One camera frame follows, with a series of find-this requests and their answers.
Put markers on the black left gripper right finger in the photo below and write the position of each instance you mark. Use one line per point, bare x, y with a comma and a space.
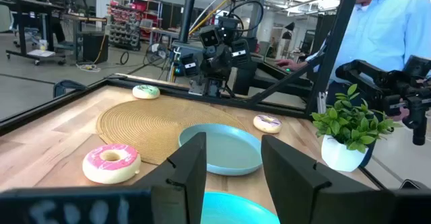
293, 183

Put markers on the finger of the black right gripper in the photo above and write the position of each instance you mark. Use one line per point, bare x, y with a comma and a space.
240, 52
190, 65

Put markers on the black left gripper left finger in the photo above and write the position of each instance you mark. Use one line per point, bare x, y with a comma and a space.
188, 183

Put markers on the large green frosted donut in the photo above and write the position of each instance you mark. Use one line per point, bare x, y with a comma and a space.
139, 94

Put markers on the purple sprinkled donut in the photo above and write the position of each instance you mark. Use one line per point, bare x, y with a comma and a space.
261, 126

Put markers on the large pink frosted donut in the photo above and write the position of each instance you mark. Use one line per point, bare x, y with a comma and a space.
97, 163

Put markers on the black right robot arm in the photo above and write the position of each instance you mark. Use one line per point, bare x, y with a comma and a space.
232, 24

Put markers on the black floor fan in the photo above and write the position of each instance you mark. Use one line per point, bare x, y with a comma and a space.
156, 54

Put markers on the grey-blue plate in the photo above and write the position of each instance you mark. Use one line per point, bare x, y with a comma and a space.
225, 150

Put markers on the teal plate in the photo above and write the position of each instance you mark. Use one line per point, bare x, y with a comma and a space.
232, 210

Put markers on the potted green plant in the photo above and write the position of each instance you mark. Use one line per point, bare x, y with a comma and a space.
340, 153

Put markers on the round woven tan placemat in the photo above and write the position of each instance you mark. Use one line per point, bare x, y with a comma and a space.
144, 126

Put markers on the parts bin shelf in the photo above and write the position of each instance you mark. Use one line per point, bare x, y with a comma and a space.
124, 25

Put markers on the black box cabinet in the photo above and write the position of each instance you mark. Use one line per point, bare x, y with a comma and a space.
94, 47

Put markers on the wooden top workbench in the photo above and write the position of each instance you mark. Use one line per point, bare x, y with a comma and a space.
84, 18

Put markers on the black office desk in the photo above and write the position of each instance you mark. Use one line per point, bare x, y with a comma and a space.
22, 25

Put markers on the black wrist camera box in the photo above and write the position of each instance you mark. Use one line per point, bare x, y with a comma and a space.
209, 37

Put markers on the black metal table frame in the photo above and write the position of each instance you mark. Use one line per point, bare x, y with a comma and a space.
333, 49

